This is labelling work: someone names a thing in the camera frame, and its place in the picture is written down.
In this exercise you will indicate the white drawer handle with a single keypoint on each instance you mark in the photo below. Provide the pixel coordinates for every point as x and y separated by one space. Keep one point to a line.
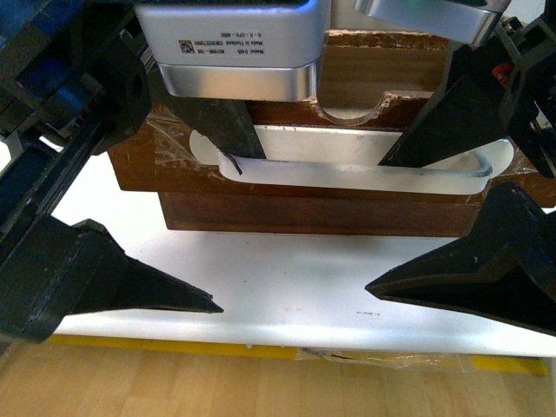
350 159

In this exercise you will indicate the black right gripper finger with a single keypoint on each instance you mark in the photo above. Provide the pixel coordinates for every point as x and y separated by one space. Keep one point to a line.
503 270

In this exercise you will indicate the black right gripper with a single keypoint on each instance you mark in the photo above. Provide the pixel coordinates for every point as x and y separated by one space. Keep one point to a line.
471 108

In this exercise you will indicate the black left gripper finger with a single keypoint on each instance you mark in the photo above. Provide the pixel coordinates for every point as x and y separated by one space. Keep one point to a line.
57 270
226 123

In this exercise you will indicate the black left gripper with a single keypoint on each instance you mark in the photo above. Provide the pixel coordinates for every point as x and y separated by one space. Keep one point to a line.
73 84

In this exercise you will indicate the silver depth camera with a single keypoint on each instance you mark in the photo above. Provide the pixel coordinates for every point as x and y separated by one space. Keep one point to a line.
241 50

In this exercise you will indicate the brown wooden drawer cabinet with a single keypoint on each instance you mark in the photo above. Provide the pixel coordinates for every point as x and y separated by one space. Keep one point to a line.
375 81

